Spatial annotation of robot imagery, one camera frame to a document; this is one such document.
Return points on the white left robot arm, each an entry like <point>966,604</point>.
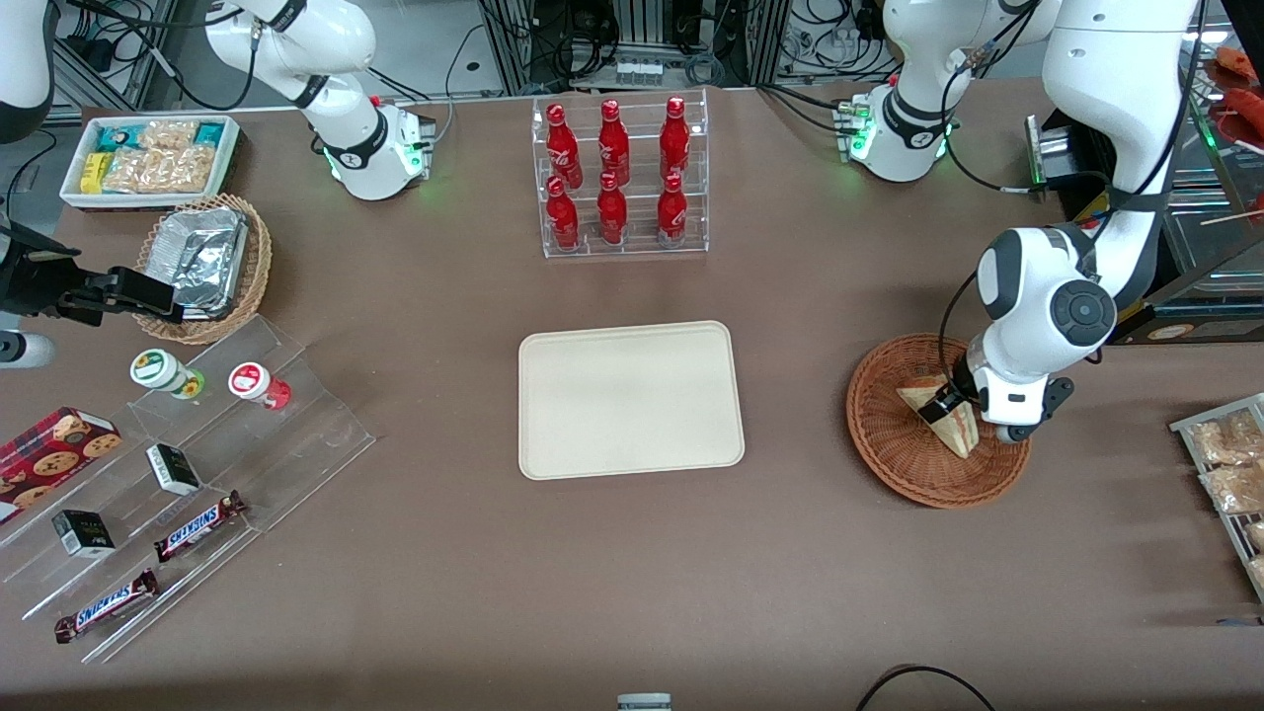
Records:
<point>1106,99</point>

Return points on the red cookie box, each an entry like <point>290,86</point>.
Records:
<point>49,459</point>

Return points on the red cola bottle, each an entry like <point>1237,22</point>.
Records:
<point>674,143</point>
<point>563,148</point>
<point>612,215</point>
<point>613,148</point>
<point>671,215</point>
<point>563,222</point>

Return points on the large clear snack bag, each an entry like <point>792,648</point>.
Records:
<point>158,170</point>

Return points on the Snickers chocolate bar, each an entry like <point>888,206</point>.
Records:
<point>107,606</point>
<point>197,526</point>

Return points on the tray of snack bags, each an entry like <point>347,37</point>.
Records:
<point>1185,428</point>

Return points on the aluminium frame rack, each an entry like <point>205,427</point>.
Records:
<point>513,49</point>

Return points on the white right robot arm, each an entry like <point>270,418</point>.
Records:
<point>370,158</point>

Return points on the yellow snack pack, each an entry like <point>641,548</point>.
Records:
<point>93,173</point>

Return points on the cream plastic tray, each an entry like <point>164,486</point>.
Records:
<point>632,400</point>

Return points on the clear bag of pastry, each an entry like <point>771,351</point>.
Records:
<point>1256,535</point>
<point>1229,439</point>
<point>1239,489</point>
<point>1257,573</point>

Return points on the clear acrylic step shelf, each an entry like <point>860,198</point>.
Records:
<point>316,434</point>

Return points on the green lid yogurt cup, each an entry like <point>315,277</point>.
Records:
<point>158,368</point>

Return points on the red lid yogurt cup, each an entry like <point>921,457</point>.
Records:
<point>249,380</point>

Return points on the light wicker basket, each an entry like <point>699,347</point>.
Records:
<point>252,286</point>

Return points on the silver box with green light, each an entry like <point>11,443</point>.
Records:
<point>1047,148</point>

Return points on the clear acrylic bottle rack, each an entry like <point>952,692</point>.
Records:
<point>642,243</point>

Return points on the small grey device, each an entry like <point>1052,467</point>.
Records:
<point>644,703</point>

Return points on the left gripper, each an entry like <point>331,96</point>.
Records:
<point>956,389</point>

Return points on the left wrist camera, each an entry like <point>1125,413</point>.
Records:
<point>1052,400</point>

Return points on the brown round wicker basket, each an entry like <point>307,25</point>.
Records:
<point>889,444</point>

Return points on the white plastic bin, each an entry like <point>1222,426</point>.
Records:
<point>148,202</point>

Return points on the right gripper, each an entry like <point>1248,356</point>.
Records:
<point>32,279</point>

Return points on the small clear snack bag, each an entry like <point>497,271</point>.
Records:
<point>168,134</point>

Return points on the triangular sandwich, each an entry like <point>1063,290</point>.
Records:
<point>953,439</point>

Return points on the small black carton box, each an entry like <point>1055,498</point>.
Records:
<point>173,469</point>
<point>84,533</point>

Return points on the teal snack pack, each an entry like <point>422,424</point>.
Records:
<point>117,136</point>
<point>211,133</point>

